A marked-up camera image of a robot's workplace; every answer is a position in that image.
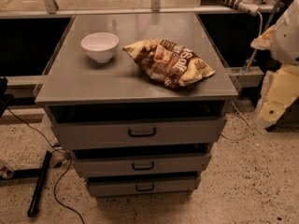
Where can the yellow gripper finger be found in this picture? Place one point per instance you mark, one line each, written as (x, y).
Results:
(263, 41)
(282, 93)

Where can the grey top drawer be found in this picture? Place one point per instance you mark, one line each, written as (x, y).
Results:
(81, 135)

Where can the grey drawer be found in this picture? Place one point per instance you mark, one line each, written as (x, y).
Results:
(139, 186)
(142, 165)
(81, 135)

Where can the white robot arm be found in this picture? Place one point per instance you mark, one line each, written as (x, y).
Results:
(282, 40)

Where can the grey drawer cabinet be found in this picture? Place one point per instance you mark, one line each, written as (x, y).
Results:
(78, 89)

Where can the grey middle drawer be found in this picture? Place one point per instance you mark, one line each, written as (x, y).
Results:
(142, 165)

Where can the grey bottom drawer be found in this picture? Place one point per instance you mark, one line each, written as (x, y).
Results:
(139, 186)

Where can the white power strip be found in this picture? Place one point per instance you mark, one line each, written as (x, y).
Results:
(247, 6)

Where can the brown yellow chip bag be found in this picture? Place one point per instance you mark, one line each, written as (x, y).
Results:
(168, 63)

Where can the white ceramic bowl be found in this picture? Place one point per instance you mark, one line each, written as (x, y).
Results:
(100, 47)

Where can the black metal floor bar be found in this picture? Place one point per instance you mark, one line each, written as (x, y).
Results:
(33, 208)

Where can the black device at left edge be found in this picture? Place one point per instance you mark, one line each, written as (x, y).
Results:
(4, 98)

